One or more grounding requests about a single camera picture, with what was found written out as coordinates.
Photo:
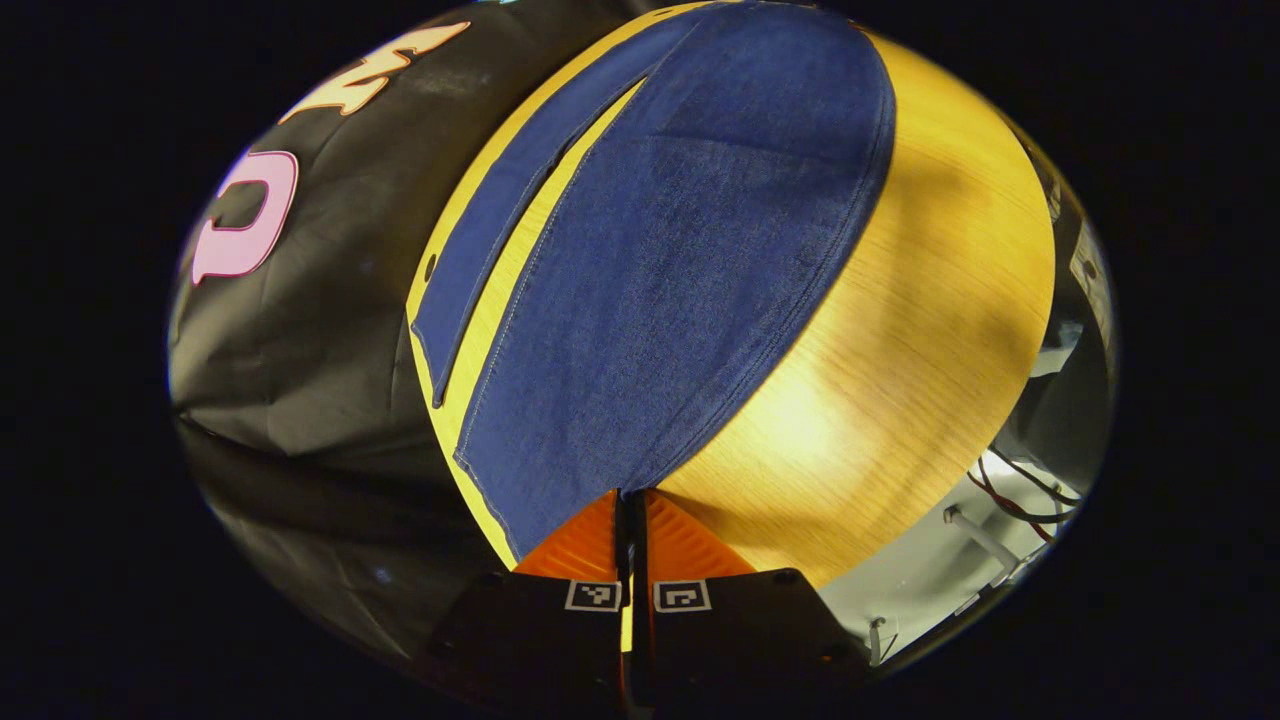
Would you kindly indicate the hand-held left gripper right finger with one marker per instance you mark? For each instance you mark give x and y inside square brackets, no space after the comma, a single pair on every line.
[740,640]

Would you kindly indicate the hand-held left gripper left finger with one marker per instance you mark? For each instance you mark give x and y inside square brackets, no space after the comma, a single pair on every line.
[540,640]

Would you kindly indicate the blue denim jeans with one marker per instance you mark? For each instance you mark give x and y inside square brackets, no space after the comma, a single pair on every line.
[680,280]

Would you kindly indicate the black backdrop cloth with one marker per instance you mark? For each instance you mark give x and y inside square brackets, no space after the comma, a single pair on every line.
[330,330]

